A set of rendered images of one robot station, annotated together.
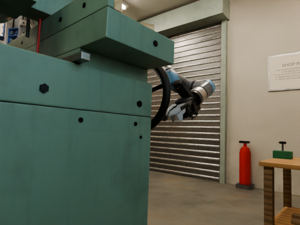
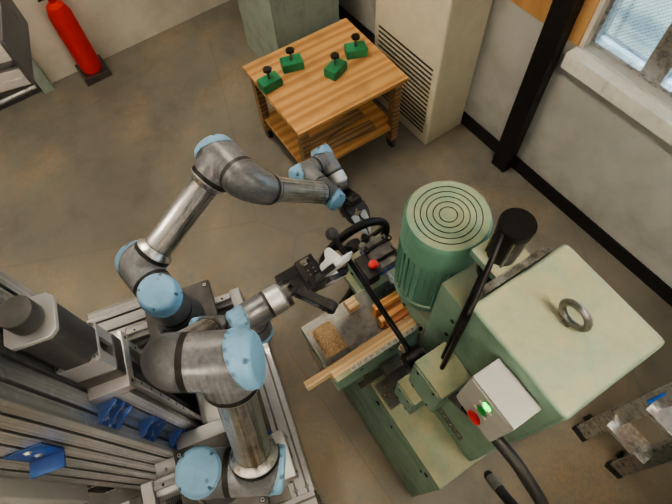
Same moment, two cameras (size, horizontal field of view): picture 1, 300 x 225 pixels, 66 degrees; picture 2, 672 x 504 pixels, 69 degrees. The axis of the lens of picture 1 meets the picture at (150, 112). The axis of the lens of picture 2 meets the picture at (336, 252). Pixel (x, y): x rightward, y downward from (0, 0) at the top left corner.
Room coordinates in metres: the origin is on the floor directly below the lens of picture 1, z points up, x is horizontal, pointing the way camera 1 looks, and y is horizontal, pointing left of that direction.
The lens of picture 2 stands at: (0.67, 0.81, 2.29)
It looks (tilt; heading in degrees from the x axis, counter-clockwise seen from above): 62 degrees down; 290
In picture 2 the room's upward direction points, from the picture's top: 5 degrees counter-clockwise
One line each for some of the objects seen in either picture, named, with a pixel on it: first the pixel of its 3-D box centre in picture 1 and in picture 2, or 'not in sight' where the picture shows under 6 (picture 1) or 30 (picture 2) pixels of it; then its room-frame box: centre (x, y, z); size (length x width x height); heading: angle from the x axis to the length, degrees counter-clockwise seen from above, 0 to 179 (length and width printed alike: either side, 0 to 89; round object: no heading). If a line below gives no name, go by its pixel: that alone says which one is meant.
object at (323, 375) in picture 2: not in sight; (393, 330); (0.69, 0.33, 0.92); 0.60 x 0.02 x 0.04; 48
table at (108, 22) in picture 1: (86, 66); (392, 295); (0.72, 0.21, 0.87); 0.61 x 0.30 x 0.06; 48
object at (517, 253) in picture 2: not in sight; (505, 250); (0.53, 0.36, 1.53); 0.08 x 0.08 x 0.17; 48
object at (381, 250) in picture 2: not in sight; (376, 258); (0.79, 0.15, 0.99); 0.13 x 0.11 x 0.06; 48
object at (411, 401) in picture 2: not in sight; (417, 389); (0.60, 0.51, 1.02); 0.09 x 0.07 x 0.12; 48
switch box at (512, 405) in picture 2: not in sight; (494, 402); (0.49, 0.59, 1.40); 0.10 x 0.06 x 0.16; 138
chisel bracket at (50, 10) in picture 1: (51, 12); (424, 311); (0.62, 0.28, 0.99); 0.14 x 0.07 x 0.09; 138
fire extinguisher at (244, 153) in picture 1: (245, 164); (72, 35); (3.06, -1.26, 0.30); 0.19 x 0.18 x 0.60; 141
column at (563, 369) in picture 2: not in sight; (508, 376); (0.41, 0.46, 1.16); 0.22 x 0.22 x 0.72; 48
